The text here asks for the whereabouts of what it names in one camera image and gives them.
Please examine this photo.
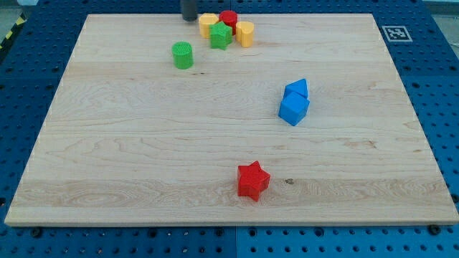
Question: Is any yellow hexagon block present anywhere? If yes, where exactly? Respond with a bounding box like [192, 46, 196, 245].
[198, 13, 219, 39]

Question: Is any blue triangle block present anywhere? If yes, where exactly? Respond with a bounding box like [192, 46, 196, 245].
[283, 78, 308, 99]

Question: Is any wooden board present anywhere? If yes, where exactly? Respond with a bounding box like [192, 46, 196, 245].
[5, 14, 458, 226]

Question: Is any red star block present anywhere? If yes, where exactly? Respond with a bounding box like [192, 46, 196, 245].
[237, 161, 270, 201]

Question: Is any blue cube block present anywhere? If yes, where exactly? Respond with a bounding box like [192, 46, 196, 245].
[278, 92, 310, 126]

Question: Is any green cylinder block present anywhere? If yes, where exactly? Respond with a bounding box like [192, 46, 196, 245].
[171, 42, 194, 70]

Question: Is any green star block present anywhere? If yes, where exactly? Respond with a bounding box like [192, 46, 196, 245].
[209, 21, 232, 50]

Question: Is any yellow heart block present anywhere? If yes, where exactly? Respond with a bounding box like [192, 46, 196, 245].
[236, 21, 255, 48]

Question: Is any red cylinder block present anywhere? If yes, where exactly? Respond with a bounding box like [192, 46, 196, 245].
[219, 10, 238, 35]

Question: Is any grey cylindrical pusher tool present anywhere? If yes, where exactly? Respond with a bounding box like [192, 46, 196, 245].
[180, 0, 197, 22]

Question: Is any white fiducial marker tag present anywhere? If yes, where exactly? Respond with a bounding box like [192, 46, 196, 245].
[382, 25, 412, 42]

